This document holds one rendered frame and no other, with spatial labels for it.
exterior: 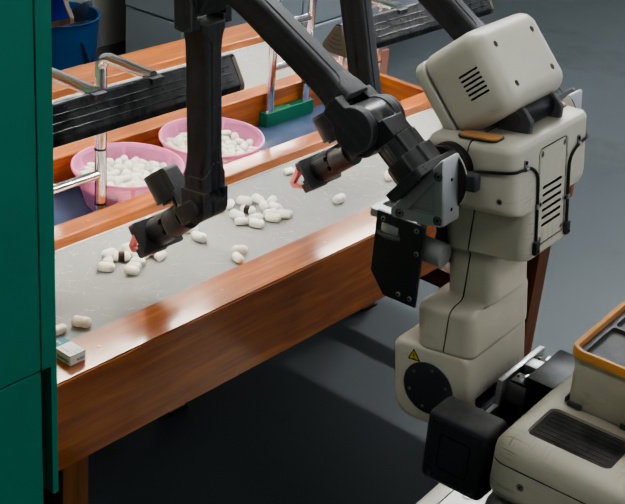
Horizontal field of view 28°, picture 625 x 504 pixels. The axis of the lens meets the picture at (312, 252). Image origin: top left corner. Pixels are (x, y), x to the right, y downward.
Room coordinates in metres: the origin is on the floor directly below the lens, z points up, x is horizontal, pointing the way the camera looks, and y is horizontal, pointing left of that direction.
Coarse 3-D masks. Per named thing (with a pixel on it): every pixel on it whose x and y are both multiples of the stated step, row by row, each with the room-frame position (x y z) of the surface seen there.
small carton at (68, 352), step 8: (56, 344) 1.87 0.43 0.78; (64, 344) 1.87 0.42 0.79; (72, 344) 1.87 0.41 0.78; (56, 352) 1.86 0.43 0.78; (64, 352) 1.84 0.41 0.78; (72, 352) 1.85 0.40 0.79; (80, 352) 1.85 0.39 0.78; (64, 360) 1.84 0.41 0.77; (72, 360) 1.84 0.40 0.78; (80, 360) 1.85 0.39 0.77
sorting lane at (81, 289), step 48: (240, 192) 2.67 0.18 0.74; (288, 192) 2.69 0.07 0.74; (336, 192) 2.72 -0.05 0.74; (384, 192) 2.74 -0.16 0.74; (96, 240) 2.36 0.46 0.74; (192, 240) 2.40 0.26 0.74; (240, 240) 2.42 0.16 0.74; (288, 240) 2.44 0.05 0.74; (96, 288) 2.16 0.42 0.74; (144, 288) 2.17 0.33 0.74
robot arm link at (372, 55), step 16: (352, 0) 2.41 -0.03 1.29; (368, 0) 2.42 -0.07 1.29; (352, 16) 2.41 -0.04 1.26; (368, 16) 2.41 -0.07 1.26; (352, 32) 2.40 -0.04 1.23; (368, 32) 2.40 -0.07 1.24; (352, 48) 2.40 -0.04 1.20; (368, 48) 2.39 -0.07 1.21; (352, 64) 2.39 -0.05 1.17; (368, 64) 2.38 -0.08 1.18; (368, 80) 2.37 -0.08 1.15
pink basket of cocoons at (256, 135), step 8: (176, 120) 3.01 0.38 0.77; (184, 120) 3.02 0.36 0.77; (224, 120) 3.05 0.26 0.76; (232, 120) 3.05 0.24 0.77; (168, 128) 2.97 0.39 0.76; (176, 128) 3.00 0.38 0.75; (184, 128) 3.02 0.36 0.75; (232, 128) 3.04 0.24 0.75; (248, 128) 3.02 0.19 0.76; (256, 128) 3.00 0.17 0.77; (160, 136) 2.89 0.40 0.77; (168, 136) 2.96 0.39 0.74; (240, 136) 3.02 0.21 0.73; (248, 136) 3.01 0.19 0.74; (256, 136) 2.98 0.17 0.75; (256, 144) 2.97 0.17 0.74; (176, 152) 2.81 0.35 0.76; (184, 152) 2.80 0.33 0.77; (248, 152) 2.84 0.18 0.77; (256, 152) 2.88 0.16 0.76; (184, 160) 2.82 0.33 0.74; (224, 160) 2.81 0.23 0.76; (232, 160) 2.82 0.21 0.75
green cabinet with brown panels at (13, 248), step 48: (0, 0) 1.66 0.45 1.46; (48, 0) 1.72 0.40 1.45; (0, 48) 1.65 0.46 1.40; (48, 48) 1.72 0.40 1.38; (0, 96) 1.65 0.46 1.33; (48, 96) 1.72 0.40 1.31; (0, 144) 1.65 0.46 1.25; (48, 144) 1.71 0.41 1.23; (0, 192) 1.65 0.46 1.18; (48, 192) 1.71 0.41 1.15; (0, 240) 1.65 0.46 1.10; (48, 240) 1.71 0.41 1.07; (0, 288) 1.64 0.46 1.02; (48, 288) 1.71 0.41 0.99; (0, 336) 1.64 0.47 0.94; (48, 336) 1.71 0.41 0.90; (0, 384) 1.64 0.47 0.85
